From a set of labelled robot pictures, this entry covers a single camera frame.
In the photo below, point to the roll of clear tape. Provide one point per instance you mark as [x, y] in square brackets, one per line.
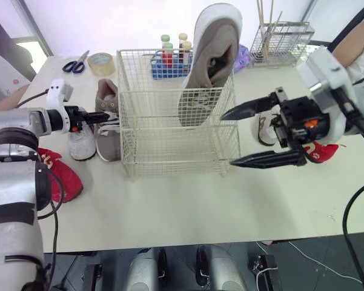
[101, 69]

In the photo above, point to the small white shoe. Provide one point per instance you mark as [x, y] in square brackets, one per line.
[81, 145]
[263, 133]

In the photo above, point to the wooden stick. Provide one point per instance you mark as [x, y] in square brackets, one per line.
[271, 12]
[278, 19]
[262, 24]

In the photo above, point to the green-capped bottle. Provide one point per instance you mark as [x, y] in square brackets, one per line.
[168, 53]
[165, 38]

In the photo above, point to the small red shoe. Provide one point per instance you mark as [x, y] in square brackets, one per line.
[322, 153]
[67, 182]

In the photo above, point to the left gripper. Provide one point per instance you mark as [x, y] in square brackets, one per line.
[74, 119]

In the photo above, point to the large taupe shoe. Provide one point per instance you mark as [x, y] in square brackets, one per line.
[106, 142]
[213, 45]

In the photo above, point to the person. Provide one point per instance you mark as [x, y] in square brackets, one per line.
[355, 42]
[0, 72]

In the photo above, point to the purple pack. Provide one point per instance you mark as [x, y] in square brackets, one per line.
[241, 59]

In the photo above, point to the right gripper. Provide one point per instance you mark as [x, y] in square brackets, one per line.
[303, 116]

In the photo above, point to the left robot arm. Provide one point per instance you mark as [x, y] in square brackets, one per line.
[9, 188]

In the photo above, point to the robot body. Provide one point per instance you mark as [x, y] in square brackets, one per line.
[221, 266]

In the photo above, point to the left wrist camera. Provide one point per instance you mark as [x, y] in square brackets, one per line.
[56, 92]

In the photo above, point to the yellow-capped bottle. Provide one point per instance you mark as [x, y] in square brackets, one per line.
[183, 38]
[186, 50]

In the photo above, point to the black box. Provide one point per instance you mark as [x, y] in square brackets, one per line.
[268, 272]

